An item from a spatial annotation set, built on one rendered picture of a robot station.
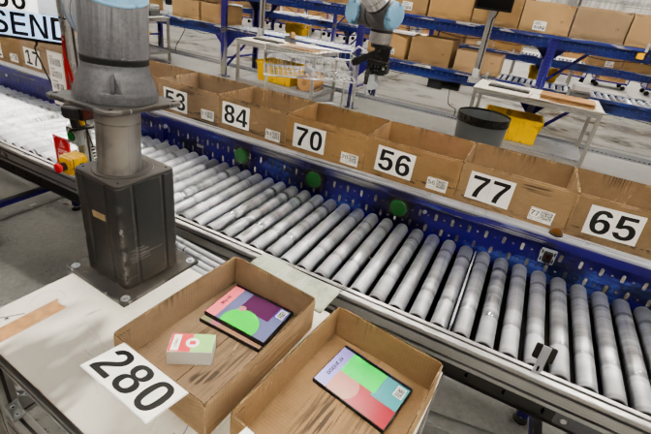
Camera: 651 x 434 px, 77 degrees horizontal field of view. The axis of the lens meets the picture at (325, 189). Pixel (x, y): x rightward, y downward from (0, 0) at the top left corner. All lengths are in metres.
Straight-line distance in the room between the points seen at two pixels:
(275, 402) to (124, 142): 0.71
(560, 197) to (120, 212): 1.39
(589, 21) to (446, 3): 1.70
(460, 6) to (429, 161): 4.64
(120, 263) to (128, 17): 0.62
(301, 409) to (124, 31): 0.91
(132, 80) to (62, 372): 0.66
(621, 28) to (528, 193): 4.59
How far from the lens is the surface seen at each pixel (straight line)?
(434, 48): 5.98
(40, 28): 1.98
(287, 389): 1.03
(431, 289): 1.40
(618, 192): 1.97
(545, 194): 1.65
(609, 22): 6.09
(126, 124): 1.13
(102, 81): 1.08
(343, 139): 1.76
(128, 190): 1.14
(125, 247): 1.21
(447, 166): 1.65
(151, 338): 1.14
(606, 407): 1.32
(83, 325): 1.23
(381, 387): 1.05
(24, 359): 1.20
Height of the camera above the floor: 1.57
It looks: 26 degrees down
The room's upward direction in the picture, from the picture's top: 8 degrees clockwise
